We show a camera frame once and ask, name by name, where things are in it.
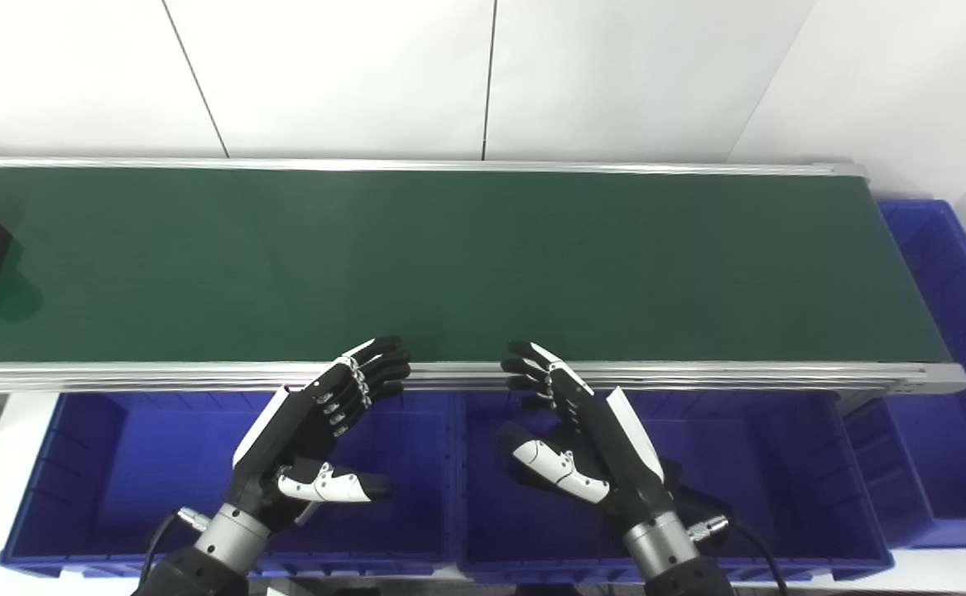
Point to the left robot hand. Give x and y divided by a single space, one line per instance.
300 430

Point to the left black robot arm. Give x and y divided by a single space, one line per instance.
226 538

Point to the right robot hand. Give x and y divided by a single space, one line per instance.
607 455

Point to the green conveyor belt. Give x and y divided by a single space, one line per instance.
698 377
449 265

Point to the blue plastic bin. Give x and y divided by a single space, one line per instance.
946 463
764 480
118 480

